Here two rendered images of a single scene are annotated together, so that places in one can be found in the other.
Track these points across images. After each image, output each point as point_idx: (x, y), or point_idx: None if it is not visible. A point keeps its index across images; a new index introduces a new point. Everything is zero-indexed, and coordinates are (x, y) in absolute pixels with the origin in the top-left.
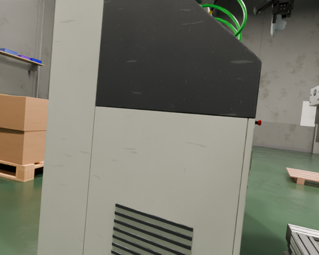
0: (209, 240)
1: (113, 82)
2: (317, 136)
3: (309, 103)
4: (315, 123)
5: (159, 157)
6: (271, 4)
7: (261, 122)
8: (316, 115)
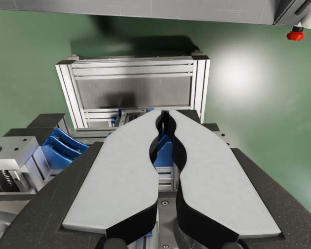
0: None
1: None
2: (191, 113)
3: (224, 133)
4: (213, 123)
5: None
6: None
7: (289, 38)
8: (215, 131)
